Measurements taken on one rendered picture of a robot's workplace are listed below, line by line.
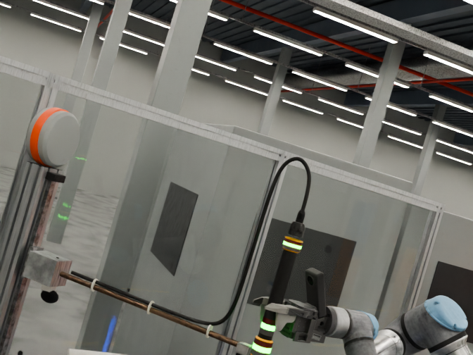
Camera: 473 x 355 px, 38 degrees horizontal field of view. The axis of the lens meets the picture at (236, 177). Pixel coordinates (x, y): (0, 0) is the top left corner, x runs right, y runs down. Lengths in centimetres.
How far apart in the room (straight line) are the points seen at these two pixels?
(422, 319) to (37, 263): 106
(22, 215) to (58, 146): 20
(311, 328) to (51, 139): 82
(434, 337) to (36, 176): 117
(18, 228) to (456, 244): 416
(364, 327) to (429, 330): 32
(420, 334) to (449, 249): 351
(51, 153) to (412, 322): 111
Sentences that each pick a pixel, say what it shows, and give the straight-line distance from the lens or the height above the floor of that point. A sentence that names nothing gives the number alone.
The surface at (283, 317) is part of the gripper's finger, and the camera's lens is 161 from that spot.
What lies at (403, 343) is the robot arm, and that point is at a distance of 208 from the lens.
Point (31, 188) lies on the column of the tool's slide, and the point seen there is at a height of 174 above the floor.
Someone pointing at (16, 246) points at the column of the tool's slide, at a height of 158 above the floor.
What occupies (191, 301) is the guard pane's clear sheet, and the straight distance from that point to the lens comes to 236.
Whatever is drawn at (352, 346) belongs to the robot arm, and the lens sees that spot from 175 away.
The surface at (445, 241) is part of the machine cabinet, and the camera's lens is 552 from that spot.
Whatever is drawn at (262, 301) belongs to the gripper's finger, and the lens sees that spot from 163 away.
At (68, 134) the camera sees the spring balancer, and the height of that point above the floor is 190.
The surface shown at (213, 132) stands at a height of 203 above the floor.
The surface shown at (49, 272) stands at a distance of 186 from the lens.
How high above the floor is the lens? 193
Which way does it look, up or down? level
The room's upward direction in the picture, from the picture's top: 17 degrees clockwise
